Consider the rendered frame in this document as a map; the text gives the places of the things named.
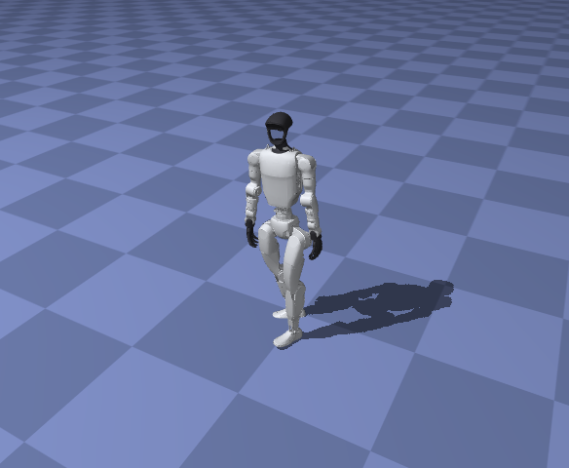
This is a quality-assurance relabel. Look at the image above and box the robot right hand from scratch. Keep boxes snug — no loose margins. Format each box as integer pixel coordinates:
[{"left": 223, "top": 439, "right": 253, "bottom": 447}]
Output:
[{"left": 245, "top": 218, "right": 258, "bottom": 248}]

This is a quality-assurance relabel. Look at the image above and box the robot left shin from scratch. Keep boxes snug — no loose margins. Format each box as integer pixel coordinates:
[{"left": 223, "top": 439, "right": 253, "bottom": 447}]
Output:
[{"left": 285, "top": 284, "right": 306, "bottom": 335}]

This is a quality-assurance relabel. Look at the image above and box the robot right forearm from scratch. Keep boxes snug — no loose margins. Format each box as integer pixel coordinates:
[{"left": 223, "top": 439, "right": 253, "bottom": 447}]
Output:
[{"left": 245, "top": 194, "right": 259, "bottom": 225}]

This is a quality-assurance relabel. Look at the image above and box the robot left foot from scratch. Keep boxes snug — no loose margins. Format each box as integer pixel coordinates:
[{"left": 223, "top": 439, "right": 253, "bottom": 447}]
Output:
[{"left": 273, "top": 328, "right": 302, "bottom": 347}]

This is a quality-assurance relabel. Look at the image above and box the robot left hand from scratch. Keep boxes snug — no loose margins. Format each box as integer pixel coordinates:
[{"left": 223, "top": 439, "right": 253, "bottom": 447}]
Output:
[{"left": 309, "top": 231, "right": 322, "bottom": 260}]

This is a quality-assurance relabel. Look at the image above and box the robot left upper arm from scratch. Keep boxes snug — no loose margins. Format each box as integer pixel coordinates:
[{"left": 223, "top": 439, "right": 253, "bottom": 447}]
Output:
[{"left": 296, "top": 153, "right": 317, "bottom": 207}]

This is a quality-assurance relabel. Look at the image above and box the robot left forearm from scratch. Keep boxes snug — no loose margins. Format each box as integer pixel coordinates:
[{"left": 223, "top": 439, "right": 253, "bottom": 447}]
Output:
[{"left": 305, "top": 195, "right": 322, "bottom": 238}]

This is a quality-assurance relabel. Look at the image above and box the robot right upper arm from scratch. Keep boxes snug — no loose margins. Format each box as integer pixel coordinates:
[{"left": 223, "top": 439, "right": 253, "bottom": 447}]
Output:
[{"left": 246, "top": 149, "right": 263, "bottom": 197}]

